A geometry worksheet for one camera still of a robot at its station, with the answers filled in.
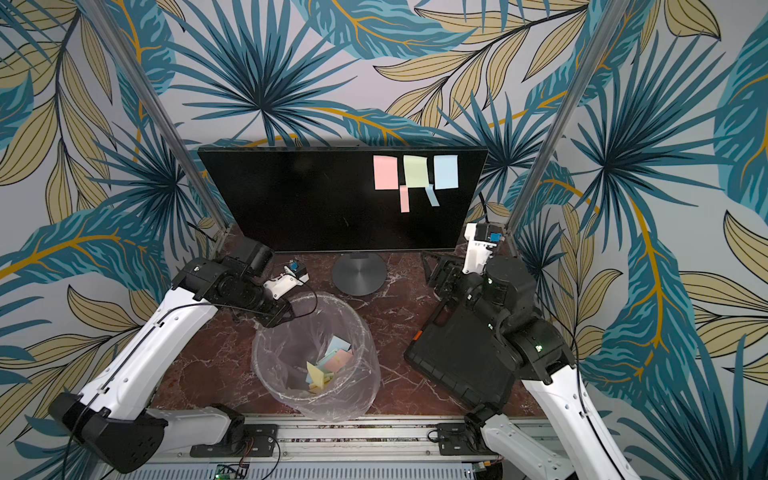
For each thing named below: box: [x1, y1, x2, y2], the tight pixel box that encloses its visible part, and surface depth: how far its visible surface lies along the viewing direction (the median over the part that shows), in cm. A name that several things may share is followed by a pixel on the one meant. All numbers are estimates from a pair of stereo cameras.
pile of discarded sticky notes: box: [306, 335, 353, 393], surface depth 80 cm
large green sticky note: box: [403, 155, 429, 187], surface depth 65 cm
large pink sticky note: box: [373, 155, 399, 190], surface depth 65 cm
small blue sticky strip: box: [425, 184, 440, 207], surface depth 70 cm
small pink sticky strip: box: [400, 185, 410, 213], surface depth 71 cm
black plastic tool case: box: [404, 299, 517, 409], surface depth 80 cm
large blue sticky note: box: [434, 155, 459, 190], surface depth 66 cm
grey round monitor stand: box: [332, 252, 387, 296], surface depth 108 cm
